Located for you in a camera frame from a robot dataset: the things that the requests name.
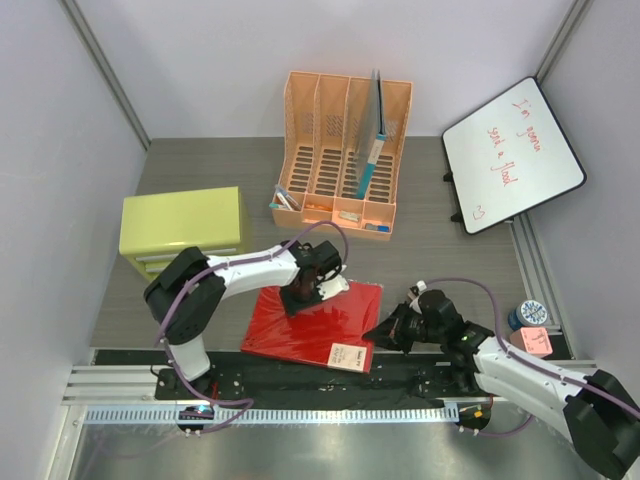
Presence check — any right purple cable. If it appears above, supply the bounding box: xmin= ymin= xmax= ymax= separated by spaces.
xmin=414 ymin=277 xmax=640 ymax=439

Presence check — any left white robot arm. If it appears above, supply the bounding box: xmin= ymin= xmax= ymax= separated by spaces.
xmin=143 ymin=240 xmax=349 ymax=399

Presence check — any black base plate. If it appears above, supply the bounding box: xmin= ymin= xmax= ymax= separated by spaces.
xmin=92 ymin=349 xmax=512 ymax=409

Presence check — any blue patterned tape roll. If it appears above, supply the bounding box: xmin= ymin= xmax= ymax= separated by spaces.
xmin=507 ymin=299 xmax=549 ymax=331

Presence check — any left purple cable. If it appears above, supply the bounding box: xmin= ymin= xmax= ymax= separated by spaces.
xmin=154 ymin=220 xmax=350 ymax=435

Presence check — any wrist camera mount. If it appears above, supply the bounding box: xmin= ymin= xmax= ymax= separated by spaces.
xmin=408 ymin=280 xmax=427 ymax=311
xmin=317 ymin=265 xmax=350 ymax=301

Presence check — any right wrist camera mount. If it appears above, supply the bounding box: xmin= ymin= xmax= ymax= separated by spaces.
xmin=408 ymin=280 xmax=427 ymax=311

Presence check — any blue and grey marker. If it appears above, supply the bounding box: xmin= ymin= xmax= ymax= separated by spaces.
xmin=365 ymin=223 xmax=391 ymax=233

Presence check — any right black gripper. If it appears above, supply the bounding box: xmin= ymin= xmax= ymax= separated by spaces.
xmin=364 ymin=300 xmax=445 ymax=354

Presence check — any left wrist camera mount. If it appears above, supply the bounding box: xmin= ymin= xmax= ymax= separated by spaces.
xmin=317 ymin=265 xmax=350 ymax=301

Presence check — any purple cable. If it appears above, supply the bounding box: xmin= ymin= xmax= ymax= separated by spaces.
xmin=414 ymin=277 xmax=640 ymax=439
xmin=154 ymin=220 xmax=350 ymax=435

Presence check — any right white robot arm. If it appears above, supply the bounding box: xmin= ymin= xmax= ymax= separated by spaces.
xmin=363 ymin=290 xmax=639 ymax=479

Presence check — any small whiteboard with writing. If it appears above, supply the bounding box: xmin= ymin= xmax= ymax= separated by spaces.
xmin=442 ymin=77 xmax=587 ymax=235

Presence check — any orange plastic file organizer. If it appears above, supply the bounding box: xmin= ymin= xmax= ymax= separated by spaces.
xmin=272 ymin=71 xmax=413 ymax=241

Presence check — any teal A4 folder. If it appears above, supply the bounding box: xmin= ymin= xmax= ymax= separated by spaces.
xmin=355 ymin=69 xmax=387 ymax=200

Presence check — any orange highlighter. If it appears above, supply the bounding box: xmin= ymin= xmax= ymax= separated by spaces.
xmin=305 ymin=203 xmax=333 ymax=211

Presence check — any small white eraser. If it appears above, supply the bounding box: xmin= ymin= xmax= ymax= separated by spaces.
xmin=339 ymin=211 xmax=360 ymax=222

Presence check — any green metal drawer cabinet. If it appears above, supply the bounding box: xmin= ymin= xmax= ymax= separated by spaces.
xmin=119 ymin=186 xmax=251 ymax=280

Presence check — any blue white pen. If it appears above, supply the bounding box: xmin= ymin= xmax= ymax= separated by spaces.
xmin=275 ymin=184 xmax=301 ymax=211

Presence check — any pink cube block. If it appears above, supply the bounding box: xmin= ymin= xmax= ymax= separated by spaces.
xmin=509 ymin=327 xmax=553 ymax=358

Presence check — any red A4 folder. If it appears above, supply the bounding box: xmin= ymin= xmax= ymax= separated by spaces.
xmin=240 ymin=281 xmax=383 ymax=374

